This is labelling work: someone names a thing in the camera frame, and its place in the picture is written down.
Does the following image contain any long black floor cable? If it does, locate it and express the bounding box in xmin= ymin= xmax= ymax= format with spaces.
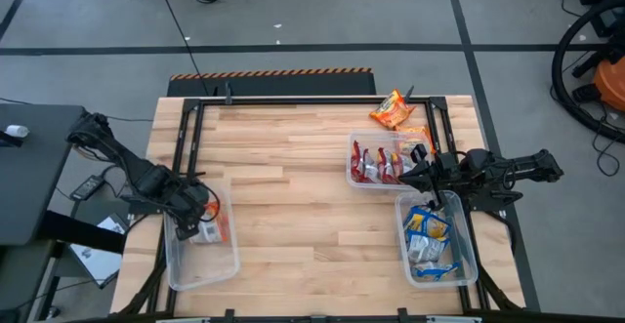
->
xmin=153 ymin=0 xmax=212 ymax=98

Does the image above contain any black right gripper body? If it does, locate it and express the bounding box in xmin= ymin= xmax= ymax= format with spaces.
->
xmin=412 ymin=143 xmax=465 ymax=211

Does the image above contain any orange shop vacuum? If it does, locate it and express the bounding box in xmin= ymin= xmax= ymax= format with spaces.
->
xmin=550 ymin=0 xmax=625 ymax=144
xmin=570 ymin=44 xmax=625 ymax=114

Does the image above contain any black metal table frame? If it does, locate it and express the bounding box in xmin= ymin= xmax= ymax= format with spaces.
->
xmin=114 ymin=83 xmax=526 ymax=323

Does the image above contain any black desk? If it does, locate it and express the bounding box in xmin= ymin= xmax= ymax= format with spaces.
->
xmin=0 ymin=103 xmax=87 ymax=247

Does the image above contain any clear plastic bin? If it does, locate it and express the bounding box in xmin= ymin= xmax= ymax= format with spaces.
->
xmin=163 ymin=185 xmax=241 ymax=293
xmin=394 ymin=189 xmax=479 ymax=289

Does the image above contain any clear bin with paper label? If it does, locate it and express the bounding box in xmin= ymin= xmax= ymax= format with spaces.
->
xmin=345 ymin=130 xmax=437 ymax=191

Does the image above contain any black power adapter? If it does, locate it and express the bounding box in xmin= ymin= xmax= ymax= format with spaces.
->
xmin=69 ymin=174 xmax=106 ymax=202

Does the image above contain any black hazard-striped floor mat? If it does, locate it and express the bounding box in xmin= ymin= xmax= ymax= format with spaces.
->
xmin=167 ymin=66 xmax=378 ymax=98

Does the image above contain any black desk base beam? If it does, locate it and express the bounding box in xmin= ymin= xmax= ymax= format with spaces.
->
xmin=41 ymin=210 xmax=127 ymax=256

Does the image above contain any white paper booklet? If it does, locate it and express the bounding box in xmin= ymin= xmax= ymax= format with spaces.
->
xmin=69 ymin=215 xmax=124 ymax=286

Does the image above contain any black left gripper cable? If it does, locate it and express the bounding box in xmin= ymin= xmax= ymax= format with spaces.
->
xmin=192 ymin=181 xmax=222 ymax=224

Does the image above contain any small white bottle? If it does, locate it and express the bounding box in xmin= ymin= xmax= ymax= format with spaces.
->
xmin=4 ymin=124 xmax=30 ymax=140

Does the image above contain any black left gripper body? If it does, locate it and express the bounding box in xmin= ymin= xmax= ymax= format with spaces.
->
xmin=163 ymin=170 xmax=211 ymax=240

